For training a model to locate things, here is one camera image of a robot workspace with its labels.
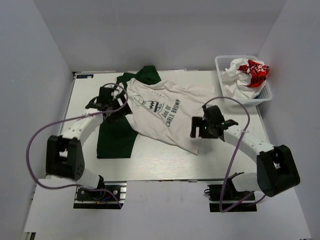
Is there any white green Charlie Brown t-shirt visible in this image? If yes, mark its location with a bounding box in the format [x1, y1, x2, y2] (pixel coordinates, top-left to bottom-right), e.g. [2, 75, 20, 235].
[96, 65, 215, 159]

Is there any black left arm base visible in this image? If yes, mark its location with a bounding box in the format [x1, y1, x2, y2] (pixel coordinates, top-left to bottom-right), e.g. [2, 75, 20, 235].
[73, 181, 127, 210]

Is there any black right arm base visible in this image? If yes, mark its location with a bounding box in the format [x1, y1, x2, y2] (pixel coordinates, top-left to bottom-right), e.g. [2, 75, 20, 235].
[203, 172, 257, 213]

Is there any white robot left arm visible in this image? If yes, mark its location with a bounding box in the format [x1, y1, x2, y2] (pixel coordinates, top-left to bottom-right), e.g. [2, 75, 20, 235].
[45, 83, 130, 200]

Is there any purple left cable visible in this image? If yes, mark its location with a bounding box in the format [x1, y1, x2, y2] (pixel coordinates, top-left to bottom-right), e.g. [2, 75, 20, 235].
[25, 82, 129, 209]

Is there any blue table label sticker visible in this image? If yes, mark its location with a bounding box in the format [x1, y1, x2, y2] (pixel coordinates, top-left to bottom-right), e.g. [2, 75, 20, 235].
[76, 74, 94, 79]

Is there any white red print t-shirt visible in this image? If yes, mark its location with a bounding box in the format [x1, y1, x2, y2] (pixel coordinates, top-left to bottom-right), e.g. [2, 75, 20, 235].
[221, 58, 270, 100]

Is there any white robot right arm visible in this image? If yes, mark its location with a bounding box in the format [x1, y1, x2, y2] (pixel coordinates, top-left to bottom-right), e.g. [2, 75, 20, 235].
[190, 105, 301, 200]

